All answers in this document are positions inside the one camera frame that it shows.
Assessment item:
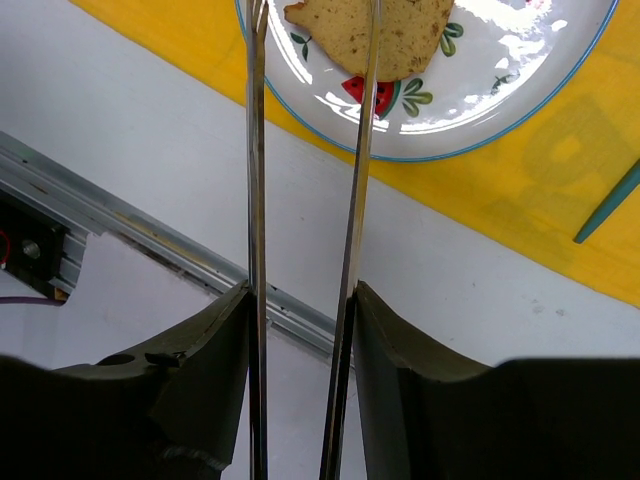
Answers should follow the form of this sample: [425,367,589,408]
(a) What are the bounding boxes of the watermelon pattern round plate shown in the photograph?
[265,1,617,162]

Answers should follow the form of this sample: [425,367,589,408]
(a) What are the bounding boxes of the aluminium table frame rail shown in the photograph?
[1,131,334,360]

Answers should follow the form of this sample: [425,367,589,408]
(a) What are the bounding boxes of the yellow cloth placemat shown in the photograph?
[80,1,639,305]

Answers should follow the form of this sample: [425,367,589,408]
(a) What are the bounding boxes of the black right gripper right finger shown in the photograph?
[354,283,639,479]

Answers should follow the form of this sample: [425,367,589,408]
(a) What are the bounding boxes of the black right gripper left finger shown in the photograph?
[1,283,249,479]

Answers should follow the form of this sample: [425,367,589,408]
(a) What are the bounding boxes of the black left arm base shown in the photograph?
[1,192,68,300]

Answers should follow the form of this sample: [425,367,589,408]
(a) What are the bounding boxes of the teal plastic knife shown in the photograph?
[573,160,640,244]

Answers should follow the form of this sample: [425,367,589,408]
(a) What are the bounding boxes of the bread slice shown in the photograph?
[284,0,454,82]

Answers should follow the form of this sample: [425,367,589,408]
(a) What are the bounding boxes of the metal tongs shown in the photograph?
[245,1,381,480]

